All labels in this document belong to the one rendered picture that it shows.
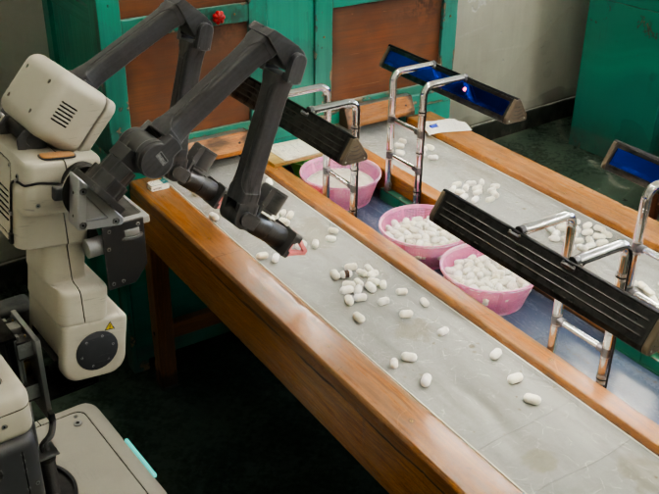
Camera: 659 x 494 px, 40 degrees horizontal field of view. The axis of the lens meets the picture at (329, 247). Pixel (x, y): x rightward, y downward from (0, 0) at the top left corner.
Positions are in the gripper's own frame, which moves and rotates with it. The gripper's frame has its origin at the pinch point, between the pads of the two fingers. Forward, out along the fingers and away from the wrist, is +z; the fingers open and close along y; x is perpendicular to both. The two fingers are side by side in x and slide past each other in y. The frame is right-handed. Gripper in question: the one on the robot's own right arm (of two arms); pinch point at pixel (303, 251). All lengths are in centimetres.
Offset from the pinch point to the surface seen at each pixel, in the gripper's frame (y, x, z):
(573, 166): 137, -101, 246
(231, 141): 78, -12, 16
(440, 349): -39.2, -0.3, 18.4
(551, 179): 13, -59, 82
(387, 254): 1.0, -11.0, 26.8
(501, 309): -29, -16, 42
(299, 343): -22.1, 16.9, -4.3
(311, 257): 13.9, 1.7, 15.8
